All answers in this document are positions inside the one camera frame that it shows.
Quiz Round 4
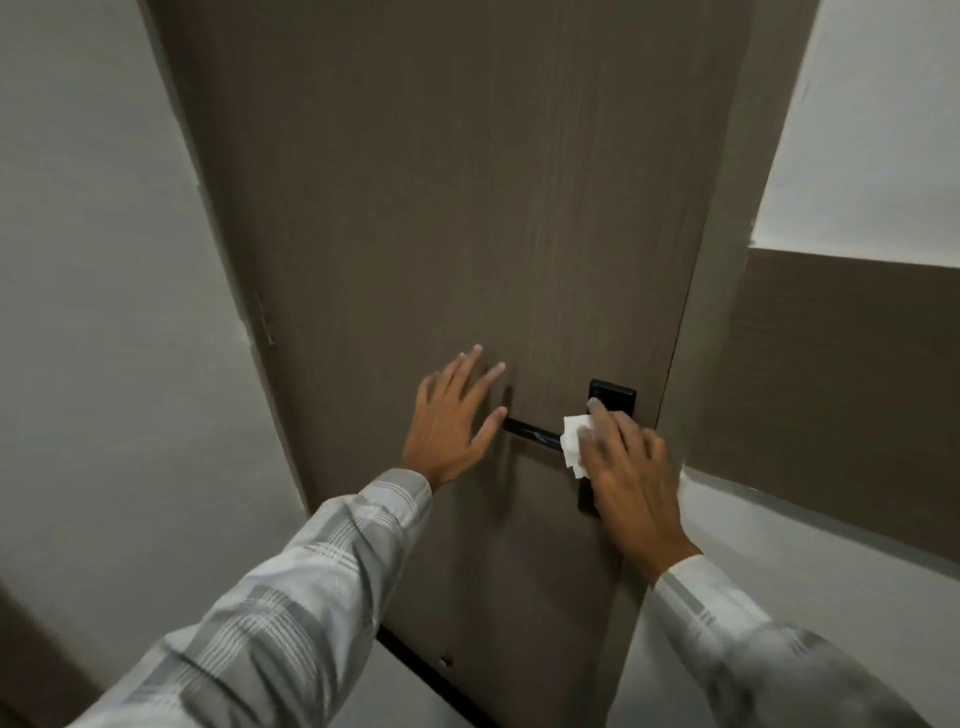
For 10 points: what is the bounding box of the person's right hand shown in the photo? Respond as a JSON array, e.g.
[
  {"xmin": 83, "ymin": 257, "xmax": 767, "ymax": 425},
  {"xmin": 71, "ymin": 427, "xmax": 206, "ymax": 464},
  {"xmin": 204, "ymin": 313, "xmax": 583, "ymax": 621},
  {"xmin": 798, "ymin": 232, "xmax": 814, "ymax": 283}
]
[{"xmin": 579, "ymin": 397, "xmax": 702, "ymax": 586}]

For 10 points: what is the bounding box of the person's left hand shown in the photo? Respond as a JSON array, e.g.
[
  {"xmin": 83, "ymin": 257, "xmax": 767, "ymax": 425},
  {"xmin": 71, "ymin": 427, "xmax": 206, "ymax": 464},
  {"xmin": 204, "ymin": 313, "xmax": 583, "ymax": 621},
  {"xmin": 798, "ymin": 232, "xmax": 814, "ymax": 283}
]
[{"xmin": 402, "ymin": 345, "xmax": 510, "ymax": 492}]

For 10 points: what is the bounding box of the white tissue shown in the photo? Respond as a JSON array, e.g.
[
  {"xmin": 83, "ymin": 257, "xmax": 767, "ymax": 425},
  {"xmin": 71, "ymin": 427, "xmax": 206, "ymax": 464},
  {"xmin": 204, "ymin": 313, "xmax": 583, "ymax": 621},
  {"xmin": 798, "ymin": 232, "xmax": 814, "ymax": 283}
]
[{"xmin": 560, "ymin": 412, "xmax": 598, "ymax": 480}]

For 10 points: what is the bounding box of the person's left forearm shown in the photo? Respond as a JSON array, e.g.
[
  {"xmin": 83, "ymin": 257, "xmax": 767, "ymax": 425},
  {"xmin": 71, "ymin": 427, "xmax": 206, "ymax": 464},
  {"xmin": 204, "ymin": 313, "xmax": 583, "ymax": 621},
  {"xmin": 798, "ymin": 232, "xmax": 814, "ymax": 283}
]
[{"xmin": 67, "ymin": 468, "xmax": 435, "ymax": 728}]

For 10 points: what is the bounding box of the person's right forearm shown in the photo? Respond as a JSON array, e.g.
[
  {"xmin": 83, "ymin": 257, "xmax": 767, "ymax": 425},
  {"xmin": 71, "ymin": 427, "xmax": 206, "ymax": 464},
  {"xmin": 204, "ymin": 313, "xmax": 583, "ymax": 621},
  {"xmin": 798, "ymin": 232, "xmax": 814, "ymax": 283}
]
[{"xmin": 648, "ymin": 555, "xmax": 931, "ymax": 728}]

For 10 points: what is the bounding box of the brown wooden door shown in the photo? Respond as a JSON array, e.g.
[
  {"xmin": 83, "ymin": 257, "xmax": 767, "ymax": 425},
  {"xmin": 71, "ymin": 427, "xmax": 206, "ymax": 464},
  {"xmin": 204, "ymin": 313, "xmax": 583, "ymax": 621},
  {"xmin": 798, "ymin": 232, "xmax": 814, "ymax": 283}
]
[{"xmin": 138, "ymin": 0, "xmax": 755, "ymax": 728}]

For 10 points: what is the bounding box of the black door handle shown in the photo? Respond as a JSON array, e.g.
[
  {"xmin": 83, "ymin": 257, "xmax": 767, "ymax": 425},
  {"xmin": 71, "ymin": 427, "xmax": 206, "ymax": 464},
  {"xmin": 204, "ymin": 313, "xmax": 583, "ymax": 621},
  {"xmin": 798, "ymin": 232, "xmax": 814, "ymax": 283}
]
[{"xmin": 501, "ymin": 378, "xmax": 639, "ymax": 517}]

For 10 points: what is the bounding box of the brown wall panel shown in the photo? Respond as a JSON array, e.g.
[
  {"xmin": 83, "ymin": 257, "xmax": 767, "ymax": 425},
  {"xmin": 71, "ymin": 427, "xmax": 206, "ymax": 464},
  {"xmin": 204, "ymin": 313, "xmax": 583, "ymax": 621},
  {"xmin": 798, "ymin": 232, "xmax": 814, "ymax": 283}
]
[{"xmin": 684, "ymin": 247, "xmax": 960, "ymax": 565}]

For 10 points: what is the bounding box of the brown door frame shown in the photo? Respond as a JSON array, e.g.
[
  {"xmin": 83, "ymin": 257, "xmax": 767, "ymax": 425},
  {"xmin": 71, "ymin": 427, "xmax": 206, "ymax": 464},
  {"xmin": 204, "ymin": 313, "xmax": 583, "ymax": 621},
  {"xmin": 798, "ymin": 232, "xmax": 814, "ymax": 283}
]
[{"xmin": 658, "ymin": 0, "xmax": 822, "ymax": 481}]

